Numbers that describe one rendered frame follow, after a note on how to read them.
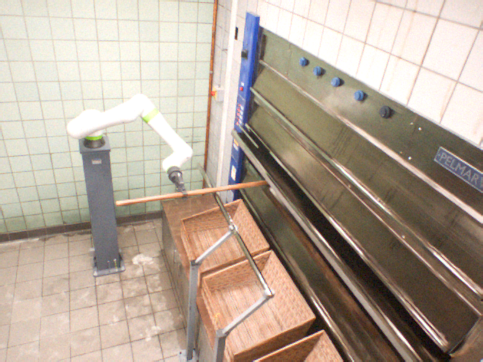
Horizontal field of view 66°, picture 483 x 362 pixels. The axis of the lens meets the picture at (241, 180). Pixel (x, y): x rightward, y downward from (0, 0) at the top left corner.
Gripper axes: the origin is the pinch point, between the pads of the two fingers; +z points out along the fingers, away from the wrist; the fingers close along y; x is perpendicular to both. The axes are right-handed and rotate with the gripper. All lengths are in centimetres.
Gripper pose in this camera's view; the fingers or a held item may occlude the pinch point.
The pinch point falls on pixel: (183, 193)
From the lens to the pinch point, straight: 232.7
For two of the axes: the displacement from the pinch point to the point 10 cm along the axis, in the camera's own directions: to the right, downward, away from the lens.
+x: -9.2, 1.2, -3.7
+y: -1.1, 8.4, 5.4
